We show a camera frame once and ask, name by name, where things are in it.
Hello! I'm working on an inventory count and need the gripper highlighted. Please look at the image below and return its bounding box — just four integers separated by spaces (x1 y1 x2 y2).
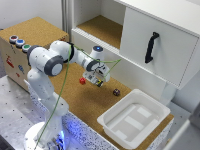
82 62 112 84

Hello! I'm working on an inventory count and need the yellow block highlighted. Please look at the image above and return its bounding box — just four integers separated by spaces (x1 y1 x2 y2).
96 80 104 88

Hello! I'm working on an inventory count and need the pink block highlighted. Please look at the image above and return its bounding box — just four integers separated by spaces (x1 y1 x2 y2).
78 77 87 86

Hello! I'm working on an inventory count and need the purple block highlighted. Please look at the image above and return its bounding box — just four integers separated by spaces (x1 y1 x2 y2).
112 88 121 97

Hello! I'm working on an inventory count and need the white cabinet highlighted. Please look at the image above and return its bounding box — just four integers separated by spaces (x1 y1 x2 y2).
70 0 200 108

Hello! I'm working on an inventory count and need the white plastic box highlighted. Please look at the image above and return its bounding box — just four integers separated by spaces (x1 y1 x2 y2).
96 88 172 150

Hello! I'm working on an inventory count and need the white sliding door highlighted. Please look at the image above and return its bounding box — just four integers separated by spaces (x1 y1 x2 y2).
118 6 200 91

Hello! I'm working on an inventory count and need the wooden drawer box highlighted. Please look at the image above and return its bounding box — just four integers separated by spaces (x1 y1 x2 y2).
0 16 71 93

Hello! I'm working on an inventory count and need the green button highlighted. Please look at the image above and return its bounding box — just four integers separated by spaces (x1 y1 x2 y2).
21 43 32 54

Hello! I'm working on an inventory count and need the blue button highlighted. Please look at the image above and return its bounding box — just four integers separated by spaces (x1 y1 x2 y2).
15 38 26 49

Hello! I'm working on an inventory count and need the red button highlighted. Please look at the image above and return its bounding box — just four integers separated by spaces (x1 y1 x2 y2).
8 34 19 45

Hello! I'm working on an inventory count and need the green cable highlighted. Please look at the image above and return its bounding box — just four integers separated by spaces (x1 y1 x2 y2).
33 42 123 150

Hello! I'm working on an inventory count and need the black door handle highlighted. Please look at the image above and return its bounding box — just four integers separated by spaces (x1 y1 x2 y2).
144 31 161 65

